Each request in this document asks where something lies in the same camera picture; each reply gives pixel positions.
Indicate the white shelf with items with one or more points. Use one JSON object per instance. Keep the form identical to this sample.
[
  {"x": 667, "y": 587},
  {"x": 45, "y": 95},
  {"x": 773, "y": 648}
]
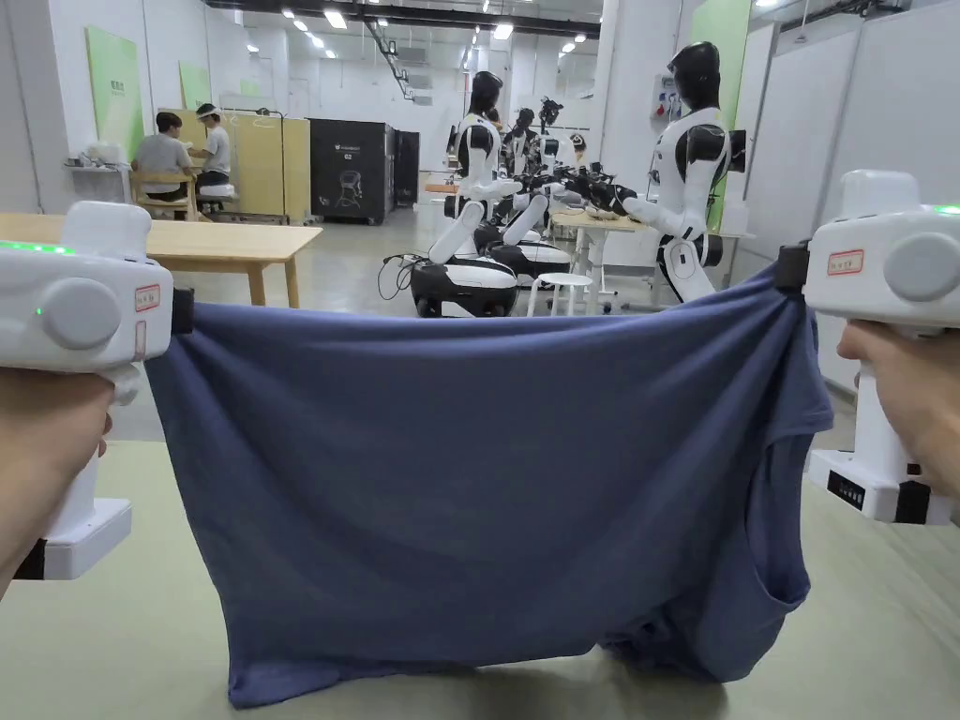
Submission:
[{"x": 97, "y": 161}]

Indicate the person's right hand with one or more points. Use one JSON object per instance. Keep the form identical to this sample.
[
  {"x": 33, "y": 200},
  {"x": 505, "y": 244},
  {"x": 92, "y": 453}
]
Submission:
[{"x": 911, "y": 397}]

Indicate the person's left hand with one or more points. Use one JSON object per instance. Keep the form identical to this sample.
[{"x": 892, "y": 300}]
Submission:
[{"x": 45, "y": 457}]

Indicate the white desk with wooden top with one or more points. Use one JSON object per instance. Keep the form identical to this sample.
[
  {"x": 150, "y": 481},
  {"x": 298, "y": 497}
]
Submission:
[{"x": 600, "y": 225}]

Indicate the bed with pale green sheet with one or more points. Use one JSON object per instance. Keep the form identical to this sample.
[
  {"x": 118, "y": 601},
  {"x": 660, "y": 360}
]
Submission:
[{"x": 112, "y": 645}]

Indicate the white black humanoid robot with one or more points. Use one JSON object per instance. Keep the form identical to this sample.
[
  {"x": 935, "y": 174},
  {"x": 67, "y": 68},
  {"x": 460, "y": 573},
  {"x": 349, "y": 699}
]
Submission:
[
  {"x": 534, "y": 217},
  {"x": 469, "y": 217},
  {"x": 686, "y": 180}
]

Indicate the black crate on wheels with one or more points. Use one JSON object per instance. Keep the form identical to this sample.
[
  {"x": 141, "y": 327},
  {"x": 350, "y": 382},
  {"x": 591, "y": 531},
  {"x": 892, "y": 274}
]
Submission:
[{"x": 352, "y": 169}]

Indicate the dark blue shirt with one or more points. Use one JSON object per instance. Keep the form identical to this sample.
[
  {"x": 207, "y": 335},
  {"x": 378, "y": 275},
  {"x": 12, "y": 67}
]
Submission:
[{"x": 480, "y": 480}]

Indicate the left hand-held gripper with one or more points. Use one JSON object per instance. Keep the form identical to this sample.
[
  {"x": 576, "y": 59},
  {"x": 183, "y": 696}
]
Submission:
[{"x": 75, "y": 300}]

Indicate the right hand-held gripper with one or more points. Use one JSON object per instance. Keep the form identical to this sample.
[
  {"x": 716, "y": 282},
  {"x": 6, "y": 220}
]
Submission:
[{"x": 877, "y": 270}]

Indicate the light wooden cabinet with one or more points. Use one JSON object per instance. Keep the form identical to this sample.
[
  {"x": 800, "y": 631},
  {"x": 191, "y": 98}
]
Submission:
[{"x": 259, "y": 169}]

